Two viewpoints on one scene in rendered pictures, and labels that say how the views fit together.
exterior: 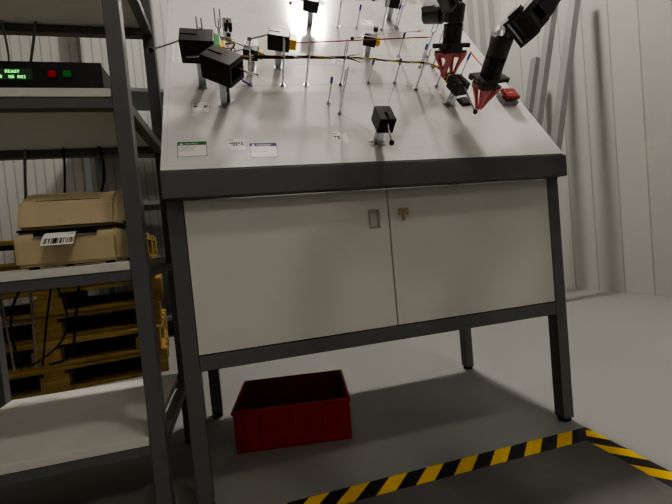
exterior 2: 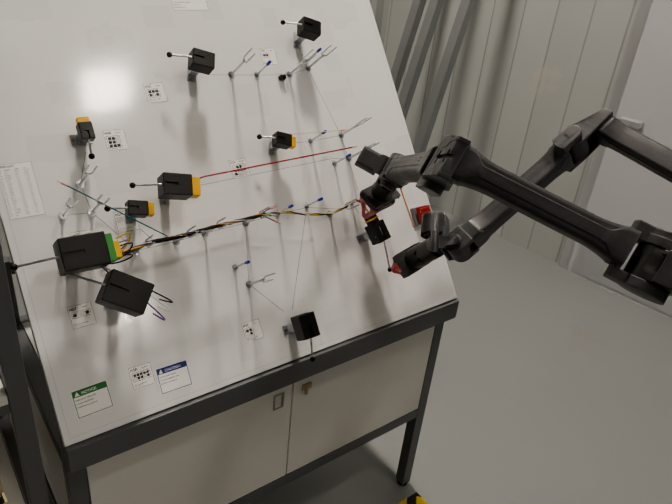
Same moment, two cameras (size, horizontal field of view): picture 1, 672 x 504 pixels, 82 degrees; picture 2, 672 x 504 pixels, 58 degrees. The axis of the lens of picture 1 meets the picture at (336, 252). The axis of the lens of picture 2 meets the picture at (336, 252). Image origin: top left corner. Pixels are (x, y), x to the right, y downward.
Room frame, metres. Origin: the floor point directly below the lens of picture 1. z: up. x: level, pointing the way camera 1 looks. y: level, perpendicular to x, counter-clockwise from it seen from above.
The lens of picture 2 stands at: (-0.08, 0.33, 1.87)
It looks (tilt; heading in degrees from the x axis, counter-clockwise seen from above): 28 degrees down; 334
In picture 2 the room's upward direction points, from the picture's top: 6 degrees clockwise
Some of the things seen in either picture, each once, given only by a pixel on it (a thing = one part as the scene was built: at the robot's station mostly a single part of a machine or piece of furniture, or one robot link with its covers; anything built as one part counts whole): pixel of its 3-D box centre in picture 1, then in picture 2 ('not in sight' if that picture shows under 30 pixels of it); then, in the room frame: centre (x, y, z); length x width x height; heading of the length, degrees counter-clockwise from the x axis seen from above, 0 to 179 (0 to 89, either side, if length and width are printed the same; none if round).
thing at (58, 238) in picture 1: (59, 238); not in sight; (0.88, 0.62, 0.73); 0.06 x 0.05 x 0.03; 107
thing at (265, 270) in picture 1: (297, 267); (199, 464); (1.05, 0.11, 0.60); 0.55 x 0.02 x 0.39; 104
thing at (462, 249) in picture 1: (475, 248); (363, 391); (1.18, -0.43, 0.60); 0.55 x 0.03 x 0.39; 104
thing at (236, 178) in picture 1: (387, 175); (297, 364); (1.10, -0.16, 0.83); 1.18 x 0.06 x 0.06; 104
